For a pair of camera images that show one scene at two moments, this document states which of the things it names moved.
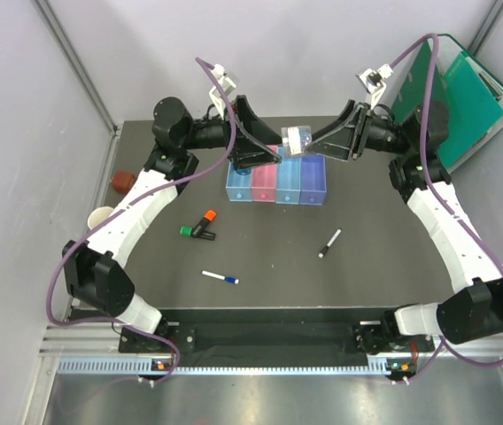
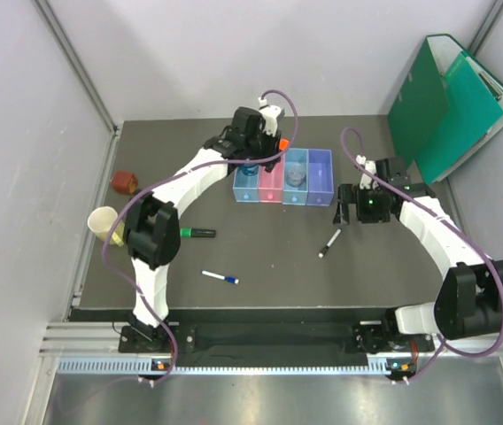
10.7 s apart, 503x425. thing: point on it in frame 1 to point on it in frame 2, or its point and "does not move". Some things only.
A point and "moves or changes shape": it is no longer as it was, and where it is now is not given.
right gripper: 350,130 to 348,194
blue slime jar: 243,171 moves or changes shape
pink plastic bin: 264,181 moves or changes shape
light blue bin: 238,186 moves or changes shape
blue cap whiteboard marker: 230,279 does not move
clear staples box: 296,139 to 296,173
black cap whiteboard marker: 330,243 does not move
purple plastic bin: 313,187 moves or changes shape
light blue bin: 288,186 moves or changes shape
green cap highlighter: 188,231 does not move
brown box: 123,181 does not move
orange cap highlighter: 197,230 to 283,143
